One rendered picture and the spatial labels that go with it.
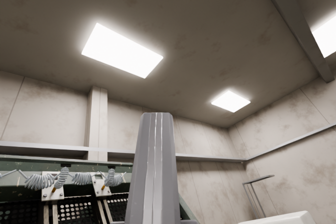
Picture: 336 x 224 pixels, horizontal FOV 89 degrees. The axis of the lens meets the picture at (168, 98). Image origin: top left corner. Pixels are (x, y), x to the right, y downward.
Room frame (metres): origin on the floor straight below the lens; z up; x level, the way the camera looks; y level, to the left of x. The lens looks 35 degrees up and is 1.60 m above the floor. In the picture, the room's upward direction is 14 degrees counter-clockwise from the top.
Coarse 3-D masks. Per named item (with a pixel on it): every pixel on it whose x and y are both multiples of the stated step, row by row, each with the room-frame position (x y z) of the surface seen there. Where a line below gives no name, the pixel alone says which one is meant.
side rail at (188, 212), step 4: (180, 196) 1.77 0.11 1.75; (180, 200) 1.73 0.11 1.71; (180, 204) 1.69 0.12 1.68; (184, 204) 1.73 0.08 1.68; (180, 208) 1.70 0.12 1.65; (184, 208) 1.69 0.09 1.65; (188, 208) 1.73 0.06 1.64; (180, 212) 1.70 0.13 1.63; (184, 212) 1.68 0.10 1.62; (188, 212) 1.69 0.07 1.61; (184, 216) 1.68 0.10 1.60; (188, 216) 1.66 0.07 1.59; (192, 216) 1.69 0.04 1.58; (196, 220) 1.69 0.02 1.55
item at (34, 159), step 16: (0, 160) 0.66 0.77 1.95; (16, 160) 0.70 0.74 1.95; (32, 160) 0.75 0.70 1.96; (48, 160) 0.80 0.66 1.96; (64, 160) 0.86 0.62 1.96; (80, 160) 0.93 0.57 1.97; (0, 176) 0.69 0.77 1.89; (32, 176) 0.76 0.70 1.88; (48, 176) 0.82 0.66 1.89; (80, 176) 0.98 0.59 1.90; (112, 176) 1.10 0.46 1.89
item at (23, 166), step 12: (0, 168) 1.09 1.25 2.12; (12, 168) 1.14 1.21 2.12; (24, 168) 1.20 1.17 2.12; (36, 168) 1.26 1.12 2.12; (48, 168) 1.32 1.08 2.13; (60, 168) 1.39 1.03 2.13; (72, 168) 1.47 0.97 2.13; (84, 168) 1.56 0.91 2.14; (96, 168) 1.65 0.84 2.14; (108, 168) 1.76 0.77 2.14; (120, 168) 1.87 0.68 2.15
